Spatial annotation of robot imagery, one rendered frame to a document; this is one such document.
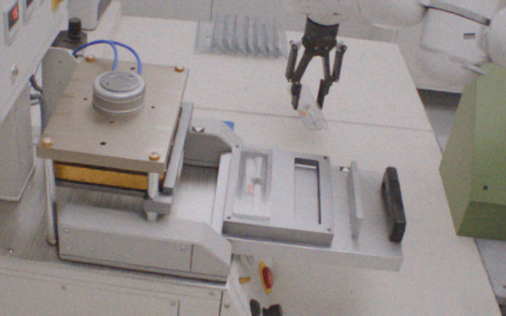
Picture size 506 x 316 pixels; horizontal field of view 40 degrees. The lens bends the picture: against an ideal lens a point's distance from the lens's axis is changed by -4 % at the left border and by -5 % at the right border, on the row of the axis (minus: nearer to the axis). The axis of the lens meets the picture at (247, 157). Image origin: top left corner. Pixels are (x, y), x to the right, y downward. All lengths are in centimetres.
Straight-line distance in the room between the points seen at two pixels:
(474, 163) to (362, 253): 48
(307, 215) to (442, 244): 47
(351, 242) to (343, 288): 25
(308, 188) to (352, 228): 11
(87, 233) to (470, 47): 63
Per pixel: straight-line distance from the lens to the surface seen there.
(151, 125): 104
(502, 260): 153
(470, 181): 150
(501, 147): 153
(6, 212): 117
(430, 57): 114
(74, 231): 104
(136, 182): 103
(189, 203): 119
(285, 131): 173
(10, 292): 116
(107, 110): 105
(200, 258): 103
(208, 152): 125
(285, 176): 116
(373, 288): 136
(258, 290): 122
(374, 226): 114
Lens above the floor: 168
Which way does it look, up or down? 35 degrees down
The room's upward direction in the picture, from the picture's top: 8 degrees clockwise
